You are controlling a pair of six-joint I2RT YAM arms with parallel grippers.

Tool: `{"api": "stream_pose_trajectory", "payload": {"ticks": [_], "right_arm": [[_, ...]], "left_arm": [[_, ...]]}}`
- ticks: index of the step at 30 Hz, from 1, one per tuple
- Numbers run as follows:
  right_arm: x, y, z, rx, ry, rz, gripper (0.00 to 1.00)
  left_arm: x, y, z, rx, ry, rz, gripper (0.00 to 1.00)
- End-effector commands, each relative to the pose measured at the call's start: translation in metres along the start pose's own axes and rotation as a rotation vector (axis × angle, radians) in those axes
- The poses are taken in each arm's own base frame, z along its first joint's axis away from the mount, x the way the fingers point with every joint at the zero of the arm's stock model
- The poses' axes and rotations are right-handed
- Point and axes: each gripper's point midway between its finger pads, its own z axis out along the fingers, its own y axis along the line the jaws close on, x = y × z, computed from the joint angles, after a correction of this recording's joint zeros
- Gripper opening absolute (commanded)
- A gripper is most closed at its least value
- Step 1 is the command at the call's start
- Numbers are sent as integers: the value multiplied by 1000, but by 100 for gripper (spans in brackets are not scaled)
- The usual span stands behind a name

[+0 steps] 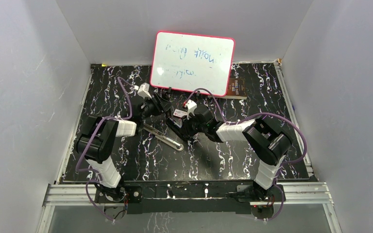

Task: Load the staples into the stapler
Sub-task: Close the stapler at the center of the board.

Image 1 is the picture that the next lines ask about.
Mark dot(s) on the red white staple box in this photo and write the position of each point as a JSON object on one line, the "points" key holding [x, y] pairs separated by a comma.
{"points": [[179, 113]]}

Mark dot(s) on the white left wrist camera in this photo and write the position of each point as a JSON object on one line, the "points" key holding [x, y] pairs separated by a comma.
{"points": [[143, 91]]}

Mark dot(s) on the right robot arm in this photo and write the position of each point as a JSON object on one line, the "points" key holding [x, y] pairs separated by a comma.
{"points": [[269, 141]]}

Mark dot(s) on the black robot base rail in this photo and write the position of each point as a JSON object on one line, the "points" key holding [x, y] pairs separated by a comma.
{"points": [[240, 197]]}

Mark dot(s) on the brown Three Days book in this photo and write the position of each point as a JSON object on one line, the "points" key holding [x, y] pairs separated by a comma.
{"points": [[236, 89]]}

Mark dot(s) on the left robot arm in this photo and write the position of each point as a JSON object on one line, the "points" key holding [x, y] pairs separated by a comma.
{"points": [[97, 137]]}

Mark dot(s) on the pink framed whiteboard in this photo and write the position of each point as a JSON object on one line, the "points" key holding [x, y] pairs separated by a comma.
{"points": [[185, 62]]}

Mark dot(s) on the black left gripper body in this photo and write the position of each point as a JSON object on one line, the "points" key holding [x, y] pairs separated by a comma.
{"points": [[152, 108]]}

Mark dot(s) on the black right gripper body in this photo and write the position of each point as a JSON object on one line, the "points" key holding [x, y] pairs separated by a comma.
{"points": [[192, 127]]}

